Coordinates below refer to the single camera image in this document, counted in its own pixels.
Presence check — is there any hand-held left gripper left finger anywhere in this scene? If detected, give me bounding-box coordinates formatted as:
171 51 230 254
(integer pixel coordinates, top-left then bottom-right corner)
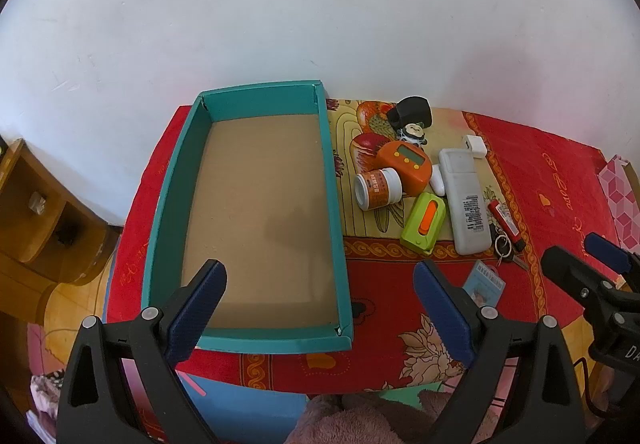
57 259 228 444

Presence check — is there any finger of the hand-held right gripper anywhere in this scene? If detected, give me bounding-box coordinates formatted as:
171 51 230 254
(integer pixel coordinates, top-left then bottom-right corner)
541 245 622 321
584 231 640 276

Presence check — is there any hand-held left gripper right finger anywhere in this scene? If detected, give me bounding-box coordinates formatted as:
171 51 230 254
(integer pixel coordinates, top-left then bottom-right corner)
412 259 586 444

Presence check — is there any blue ID card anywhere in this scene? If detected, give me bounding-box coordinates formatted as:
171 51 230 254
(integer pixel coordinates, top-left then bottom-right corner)
462 260 507 309

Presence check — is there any black key with rings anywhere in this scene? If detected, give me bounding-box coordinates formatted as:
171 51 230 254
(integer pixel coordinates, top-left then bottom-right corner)
490 223 528 271

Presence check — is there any green utility knife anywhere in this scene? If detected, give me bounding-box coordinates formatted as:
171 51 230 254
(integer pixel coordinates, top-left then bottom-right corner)
400 191 447 256

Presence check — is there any white remote control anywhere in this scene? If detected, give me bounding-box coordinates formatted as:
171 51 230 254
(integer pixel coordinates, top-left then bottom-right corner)
438 147 493 256

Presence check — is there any teal cardboard box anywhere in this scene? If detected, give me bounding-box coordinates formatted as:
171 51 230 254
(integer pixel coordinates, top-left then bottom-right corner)
141 80 355 355

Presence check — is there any white earbuds case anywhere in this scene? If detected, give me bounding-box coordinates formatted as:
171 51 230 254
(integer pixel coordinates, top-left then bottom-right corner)
429 164 448 196

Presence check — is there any white jar with orange label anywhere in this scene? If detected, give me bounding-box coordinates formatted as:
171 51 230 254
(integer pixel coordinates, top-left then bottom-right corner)
353 167 403 211

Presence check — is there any orange timer with monkey figure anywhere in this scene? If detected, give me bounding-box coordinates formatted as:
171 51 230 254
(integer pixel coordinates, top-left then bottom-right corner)
376 123 433 197

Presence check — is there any pink patterned box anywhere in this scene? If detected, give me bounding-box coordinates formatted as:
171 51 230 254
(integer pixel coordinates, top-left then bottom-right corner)
597 155 640 255

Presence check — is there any red lighter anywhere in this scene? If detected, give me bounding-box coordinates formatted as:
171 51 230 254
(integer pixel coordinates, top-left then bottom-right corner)
487 200 523 252

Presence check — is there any red printed blanket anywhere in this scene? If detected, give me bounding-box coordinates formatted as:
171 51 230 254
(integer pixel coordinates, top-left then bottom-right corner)
102 96 640 395

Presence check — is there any blue foam floor mat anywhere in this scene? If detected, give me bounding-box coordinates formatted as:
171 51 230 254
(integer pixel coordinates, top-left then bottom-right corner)
177 374 308 444

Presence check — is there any pink fluffy cloth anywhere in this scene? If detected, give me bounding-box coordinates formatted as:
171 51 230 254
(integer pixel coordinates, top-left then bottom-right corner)
287 386 501 444

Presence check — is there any white charger adapter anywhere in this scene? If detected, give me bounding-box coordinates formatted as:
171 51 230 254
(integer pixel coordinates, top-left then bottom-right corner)
461 135 488 159

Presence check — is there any wooden cabinet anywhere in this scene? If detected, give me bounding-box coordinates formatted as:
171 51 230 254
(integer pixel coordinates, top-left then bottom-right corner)
0 138 123 320

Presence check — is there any black cable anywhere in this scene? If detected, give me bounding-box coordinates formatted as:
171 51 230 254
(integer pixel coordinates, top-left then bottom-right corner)
572 358 603 427

